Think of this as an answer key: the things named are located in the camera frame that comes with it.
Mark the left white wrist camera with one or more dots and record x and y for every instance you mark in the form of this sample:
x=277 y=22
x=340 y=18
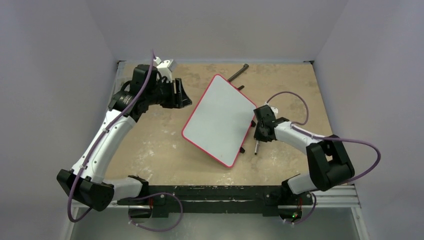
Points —
x=165 y=68

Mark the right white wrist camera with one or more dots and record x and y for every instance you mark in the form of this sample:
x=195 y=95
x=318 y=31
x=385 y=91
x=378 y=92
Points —
x=274 y=110

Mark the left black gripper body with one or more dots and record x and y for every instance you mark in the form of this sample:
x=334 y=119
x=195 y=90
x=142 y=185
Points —
x=164 y=95

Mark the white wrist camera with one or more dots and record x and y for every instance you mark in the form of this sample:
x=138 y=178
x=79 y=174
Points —
x=165 y=68
x=274 y=110

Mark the white whiteboard marker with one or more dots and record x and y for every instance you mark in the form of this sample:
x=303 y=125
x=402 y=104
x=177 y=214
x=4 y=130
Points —
x=257 y=143

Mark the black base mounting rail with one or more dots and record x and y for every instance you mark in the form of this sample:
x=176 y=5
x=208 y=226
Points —
x=266 y=211

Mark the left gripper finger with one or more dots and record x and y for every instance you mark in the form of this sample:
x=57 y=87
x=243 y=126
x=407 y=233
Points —
x=181 y=99
x=178 y=87

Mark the aluminium frame rail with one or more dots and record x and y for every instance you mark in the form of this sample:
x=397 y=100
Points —
x=341 y=198

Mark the clear plastic screw box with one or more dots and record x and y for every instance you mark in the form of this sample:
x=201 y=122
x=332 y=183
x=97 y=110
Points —
x=119 y=82

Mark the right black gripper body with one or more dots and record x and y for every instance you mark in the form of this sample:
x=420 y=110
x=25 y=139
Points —
x=260 y=129

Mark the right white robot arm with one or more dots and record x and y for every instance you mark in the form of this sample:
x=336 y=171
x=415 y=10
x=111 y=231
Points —
x=328 y=162

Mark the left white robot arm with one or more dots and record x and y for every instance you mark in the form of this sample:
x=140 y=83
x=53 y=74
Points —
x=85 y=181

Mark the black whiteboard stand bracket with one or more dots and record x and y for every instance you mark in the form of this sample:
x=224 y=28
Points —
x=238 y=73

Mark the red framed whiteboard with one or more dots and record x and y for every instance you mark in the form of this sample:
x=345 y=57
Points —
x=220 y=121

